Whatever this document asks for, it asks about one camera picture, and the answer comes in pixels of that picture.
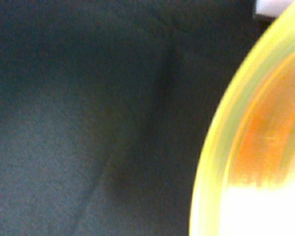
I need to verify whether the white folded cloth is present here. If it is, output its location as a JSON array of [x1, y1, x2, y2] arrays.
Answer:
[[255, 0, 294, 17]]

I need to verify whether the yellow green plastic plate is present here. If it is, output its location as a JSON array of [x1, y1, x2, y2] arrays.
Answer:
[[189, 1, 295, 236]]

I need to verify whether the black tablecloth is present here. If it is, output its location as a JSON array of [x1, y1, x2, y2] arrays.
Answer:
[[0, 0, 281, 236]]

